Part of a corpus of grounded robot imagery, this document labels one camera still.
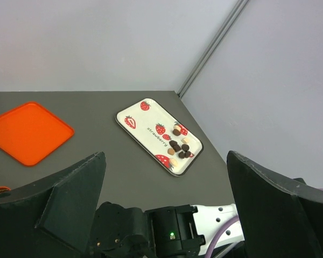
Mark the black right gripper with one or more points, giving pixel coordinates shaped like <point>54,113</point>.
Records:
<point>120,232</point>

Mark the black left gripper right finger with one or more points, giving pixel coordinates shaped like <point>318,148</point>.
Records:
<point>280,217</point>

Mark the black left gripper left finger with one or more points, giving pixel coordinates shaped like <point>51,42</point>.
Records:
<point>53,216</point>

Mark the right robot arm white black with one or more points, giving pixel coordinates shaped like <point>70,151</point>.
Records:
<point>172,231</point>

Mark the tan caramel chocolate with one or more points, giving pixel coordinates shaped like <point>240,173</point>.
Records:
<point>171,151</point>

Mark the dark round chocolate lower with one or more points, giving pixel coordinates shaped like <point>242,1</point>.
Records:
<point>181,155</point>

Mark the dark square chocolate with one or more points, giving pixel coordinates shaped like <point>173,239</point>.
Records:
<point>172,143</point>

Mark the white chocolate cube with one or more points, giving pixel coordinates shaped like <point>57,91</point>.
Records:
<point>185,140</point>

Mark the orange box lid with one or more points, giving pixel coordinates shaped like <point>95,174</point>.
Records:
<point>30,132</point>

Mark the white strawberry tray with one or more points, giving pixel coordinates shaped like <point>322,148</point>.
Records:
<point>151,126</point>

